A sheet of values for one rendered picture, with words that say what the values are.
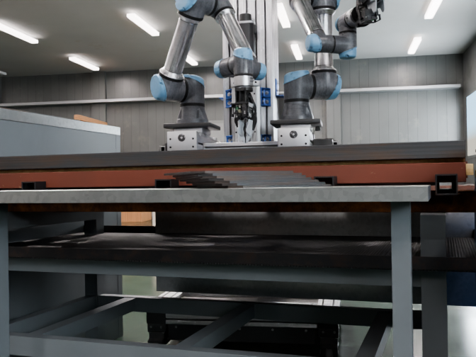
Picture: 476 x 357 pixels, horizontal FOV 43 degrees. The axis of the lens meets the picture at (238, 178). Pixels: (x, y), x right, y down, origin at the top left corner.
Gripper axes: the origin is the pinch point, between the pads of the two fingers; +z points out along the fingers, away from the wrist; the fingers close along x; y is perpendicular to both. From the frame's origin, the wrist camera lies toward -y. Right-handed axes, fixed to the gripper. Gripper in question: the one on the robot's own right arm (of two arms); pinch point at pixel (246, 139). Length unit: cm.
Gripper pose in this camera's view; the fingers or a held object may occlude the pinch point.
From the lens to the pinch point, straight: 234.3
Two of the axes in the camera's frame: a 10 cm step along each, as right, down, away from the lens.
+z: 0.2, 10.0, -0.1
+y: -3.3, 0.0, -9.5
